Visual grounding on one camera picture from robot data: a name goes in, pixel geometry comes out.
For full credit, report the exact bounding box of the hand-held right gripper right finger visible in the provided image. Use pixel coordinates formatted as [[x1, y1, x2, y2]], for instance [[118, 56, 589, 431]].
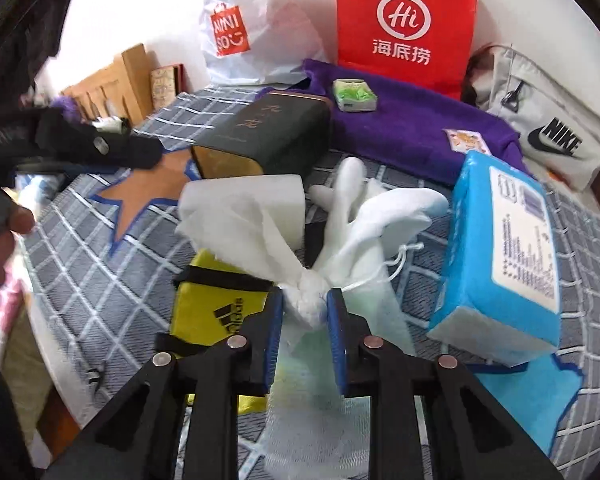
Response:
[[327, 287, 563, 480]]

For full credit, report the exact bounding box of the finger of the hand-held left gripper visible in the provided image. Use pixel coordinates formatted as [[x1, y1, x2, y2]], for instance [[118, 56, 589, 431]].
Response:
[[35, 109, 163, 169]]

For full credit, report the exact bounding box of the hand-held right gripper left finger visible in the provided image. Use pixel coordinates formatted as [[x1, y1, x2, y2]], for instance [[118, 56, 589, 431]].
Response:
[[42, 287, 286, 480]]

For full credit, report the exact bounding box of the white mesh drawstring bag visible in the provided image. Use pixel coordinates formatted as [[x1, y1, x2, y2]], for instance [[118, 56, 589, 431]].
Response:
[[270, 245, 426, 480]]

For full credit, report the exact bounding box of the yellow bag with black straps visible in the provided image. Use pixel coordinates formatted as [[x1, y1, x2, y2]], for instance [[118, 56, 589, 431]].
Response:
[[167, 250, 281, 411]]

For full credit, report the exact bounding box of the white cloth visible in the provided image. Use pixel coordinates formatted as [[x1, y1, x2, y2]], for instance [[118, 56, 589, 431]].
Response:
[[175, 195, 331, 351]]

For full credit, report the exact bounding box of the white foam block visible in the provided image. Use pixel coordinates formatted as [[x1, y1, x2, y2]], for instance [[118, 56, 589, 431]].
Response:
[[180, 174, 306, 251]]

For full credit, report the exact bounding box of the blue tissue pack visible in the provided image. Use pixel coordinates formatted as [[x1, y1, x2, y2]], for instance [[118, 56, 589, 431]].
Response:
[[425, 150, 563, 367]]

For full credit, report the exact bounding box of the person's left hand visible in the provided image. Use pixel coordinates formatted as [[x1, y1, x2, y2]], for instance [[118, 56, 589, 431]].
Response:
[[0, 205, 36, 326]]

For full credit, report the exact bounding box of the white spotted plush toy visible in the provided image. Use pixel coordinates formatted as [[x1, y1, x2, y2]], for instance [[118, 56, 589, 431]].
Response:
[[92, 116, 131, 134]]

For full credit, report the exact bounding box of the purple plush toy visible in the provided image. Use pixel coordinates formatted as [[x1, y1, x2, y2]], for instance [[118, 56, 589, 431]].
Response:
[[50, 96, 81, 121]]

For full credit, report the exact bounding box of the patterned flat box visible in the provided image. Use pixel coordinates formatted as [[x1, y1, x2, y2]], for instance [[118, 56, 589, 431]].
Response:
[[149, 63, 185, 111]]

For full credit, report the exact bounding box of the black rectangular box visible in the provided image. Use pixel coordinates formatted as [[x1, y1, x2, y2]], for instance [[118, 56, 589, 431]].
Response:
[[190, 91, 331, 181]]

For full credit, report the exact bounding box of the white plastic shopping bag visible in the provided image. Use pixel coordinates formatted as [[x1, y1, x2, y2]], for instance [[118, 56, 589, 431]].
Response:
[[200, 0, 331, 86]]

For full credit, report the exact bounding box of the purple cloth tray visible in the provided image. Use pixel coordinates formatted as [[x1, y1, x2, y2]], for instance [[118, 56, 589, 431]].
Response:
[[257, 58, 533, 186]]

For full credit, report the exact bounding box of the small picture card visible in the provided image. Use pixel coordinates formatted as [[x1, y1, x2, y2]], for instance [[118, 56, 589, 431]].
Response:
[[444, 128, 488, 153]]

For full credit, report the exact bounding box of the small green tissue pack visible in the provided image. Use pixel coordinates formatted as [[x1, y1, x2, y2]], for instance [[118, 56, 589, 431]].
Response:
[[332, 79, 379, 112]]

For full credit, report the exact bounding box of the grey waist bag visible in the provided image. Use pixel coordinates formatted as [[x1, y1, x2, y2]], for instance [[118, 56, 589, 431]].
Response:
[[467, 44, 600, 192]]

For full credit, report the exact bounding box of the red paper bag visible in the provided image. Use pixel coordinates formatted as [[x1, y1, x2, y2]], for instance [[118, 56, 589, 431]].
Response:
[[334, 0, 479, 102]]

